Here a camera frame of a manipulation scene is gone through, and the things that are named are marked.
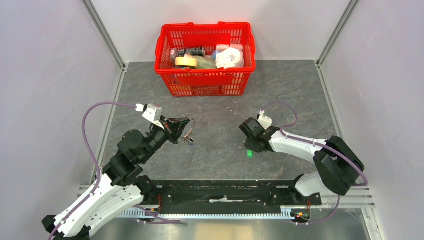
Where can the white crumpled plastic bag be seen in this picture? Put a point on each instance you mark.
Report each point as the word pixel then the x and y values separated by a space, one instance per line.
pixel 230 58

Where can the wire keyring with keys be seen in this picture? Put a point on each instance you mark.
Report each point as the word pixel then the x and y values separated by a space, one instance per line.
pixel 188 137

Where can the white slotted cable duct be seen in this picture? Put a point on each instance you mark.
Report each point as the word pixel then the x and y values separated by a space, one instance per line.
pixel 282 214

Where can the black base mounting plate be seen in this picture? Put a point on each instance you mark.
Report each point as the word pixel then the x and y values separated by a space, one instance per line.
pixel 229 197

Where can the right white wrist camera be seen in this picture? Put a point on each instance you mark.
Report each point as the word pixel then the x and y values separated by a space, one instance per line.
pixel 264 120

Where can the pink box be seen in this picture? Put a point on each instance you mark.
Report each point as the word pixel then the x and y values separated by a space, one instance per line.
pixel 239 47

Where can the key with green tag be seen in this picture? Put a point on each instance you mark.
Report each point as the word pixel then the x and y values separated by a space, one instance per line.
pixel 249 153

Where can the yellow masking tape roll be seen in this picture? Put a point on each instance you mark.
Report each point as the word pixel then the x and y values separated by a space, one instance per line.
pixel 186 62

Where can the black can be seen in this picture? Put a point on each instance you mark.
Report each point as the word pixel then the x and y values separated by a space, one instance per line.
pixel 192 51

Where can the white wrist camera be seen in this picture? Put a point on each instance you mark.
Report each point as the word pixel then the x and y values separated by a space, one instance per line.
pixel 264 120
pixel 151 112

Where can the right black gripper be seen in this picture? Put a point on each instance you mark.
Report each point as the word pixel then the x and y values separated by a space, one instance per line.
pixel 249 145

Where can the red plastic shopping basket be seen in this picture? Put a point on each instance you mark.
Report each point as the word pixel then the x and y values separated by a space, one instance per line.
pixel 185 82

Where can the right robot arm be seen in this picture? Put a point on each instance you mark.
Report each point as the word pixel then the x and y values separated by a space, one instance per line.
pixel 337 166

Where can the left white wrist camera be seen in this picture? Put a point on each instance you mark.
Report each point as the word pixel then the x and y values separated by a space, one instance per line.
pixel 151 112

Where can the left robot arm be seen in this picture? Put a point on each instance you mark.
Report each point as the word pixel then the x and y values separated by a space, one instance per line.
pixel 120 185

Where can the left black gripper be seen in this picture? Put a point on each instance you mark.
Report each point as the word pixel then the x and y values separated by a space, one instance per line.
pixel 174 127

